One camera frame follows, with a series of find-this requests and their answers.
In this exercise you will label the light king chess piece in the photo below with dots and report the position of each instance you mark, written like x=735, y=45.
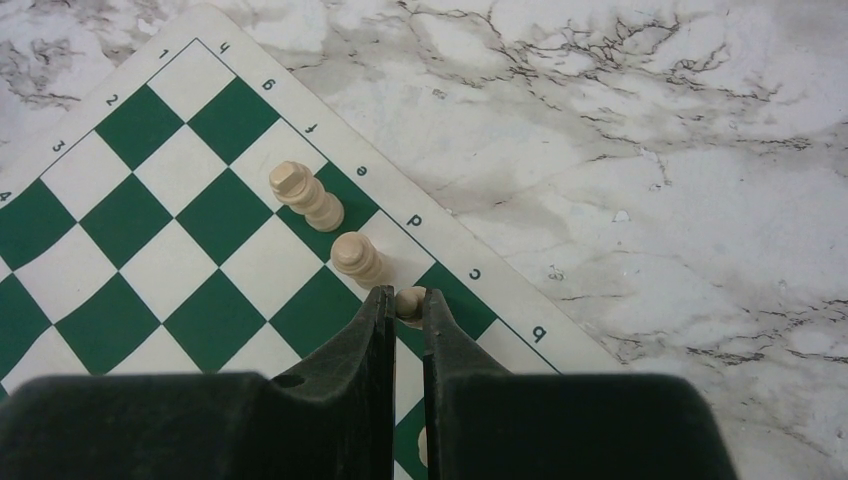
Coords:
x=354, y=255

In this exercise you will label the light knight chess piece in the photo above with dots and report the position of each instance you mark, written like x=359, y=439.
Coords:
x=422, y=445

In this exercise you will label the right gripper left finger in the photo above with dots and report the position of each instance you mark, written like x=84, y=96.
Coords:
x=330, y=416

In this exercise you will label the light bishop chess piece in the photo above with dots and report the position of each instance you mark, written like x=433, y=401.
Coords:
x=409, y=306

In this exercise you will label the green white chess board mat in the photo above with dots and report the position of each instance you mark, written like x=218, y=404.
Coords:
x=141, y=235

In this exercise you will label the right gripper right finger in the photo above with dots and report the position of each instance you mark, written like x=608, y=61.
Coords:
x=485, y=422

